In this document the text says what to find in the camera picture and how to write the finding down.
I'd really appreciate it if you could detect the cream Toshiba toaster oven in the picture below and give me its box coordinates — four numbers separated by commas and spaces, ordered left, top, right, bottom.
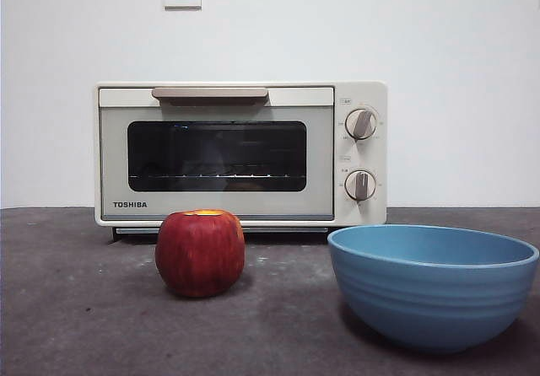
93, 80, 388, 243

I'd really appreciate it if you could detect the oven door with beige handle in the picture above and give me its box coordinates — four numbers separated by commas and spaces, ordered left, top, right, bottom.
97, 85, 336, 222

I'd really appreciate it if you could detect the red apple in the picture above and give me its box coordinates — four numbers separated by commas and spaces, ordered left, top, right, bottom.
154, 209, 246, 299

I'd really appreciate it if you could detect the blue ribbed bowl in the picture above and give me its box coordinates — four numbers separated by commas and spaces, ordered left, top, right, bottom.
327, 223, 540, 355

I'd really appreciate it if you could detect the beige timer knob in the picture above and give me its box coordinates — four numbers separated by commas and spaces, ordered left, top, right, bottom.
343, 169, 378, 202

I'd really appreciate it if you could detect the beige temperature knob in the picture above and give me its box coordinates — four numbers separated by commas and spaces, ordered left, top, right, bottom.
344, 108, 378, 142

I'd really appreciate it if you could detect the metal crumb tray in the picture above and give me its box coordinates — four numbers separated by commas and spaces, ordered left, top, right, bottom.
116, 226, 329, 235

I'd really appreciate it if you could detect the metal wire oven rack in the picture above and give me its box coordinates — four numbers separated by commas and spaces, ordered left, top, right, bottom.
128, 174, 307, 180

